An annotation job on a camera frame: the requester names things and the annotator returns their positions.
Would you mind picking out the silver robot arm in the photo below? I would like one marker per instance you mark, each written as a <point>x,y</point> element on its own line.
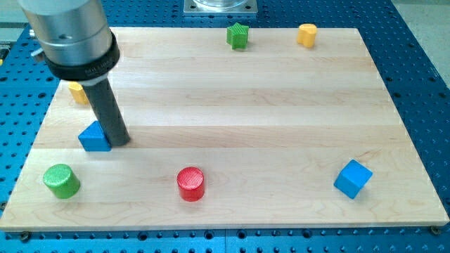
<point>74,35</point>

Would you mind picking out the green star block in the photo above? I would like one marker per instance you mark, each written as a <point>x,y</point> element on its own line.
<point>237,36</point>

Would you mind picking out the wooden board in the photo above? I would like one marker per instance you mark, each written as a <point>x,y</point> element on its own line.
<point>270,127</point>

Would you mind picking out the red cylinder block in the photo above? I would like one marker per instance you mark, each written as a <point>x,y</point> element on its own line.
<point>191,184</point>

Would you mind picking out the yellow heart block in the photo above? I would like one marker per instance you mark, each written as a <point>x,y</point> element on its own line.
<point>306,35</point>

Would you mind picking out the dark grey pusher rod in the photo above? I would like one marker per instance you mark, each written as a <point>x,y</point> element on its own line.
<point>107,112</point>

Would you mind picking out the blue triangle block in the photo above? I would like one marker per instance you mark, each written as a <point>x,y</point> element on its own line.
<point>93,139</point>

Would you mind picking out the blue cube block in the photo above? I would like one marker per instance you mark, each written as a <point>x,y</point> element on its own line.
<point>352,178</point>

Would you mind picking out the yellow block behind rod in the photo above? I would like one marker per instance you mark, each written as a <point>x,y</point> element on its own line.
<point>78,93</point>

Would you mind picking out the green cylinder block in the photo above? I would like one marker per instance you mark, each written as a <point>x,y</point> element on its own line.
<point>61,181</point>

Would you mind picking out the left board clamp screw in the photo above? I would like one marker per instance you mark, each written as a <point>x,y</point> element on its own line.
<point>24,236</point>

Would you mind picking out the board clamp screw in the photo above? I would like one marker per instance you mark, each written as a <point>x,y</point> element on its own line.
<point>24,236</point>
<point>435,230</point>

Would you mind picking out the right board clamp screw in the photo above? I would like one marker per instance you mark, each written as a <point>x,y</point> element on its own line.
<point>435,230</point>

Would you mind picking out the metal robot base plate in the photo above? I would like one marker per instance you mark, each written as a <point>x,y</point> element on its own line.
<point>220,6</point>

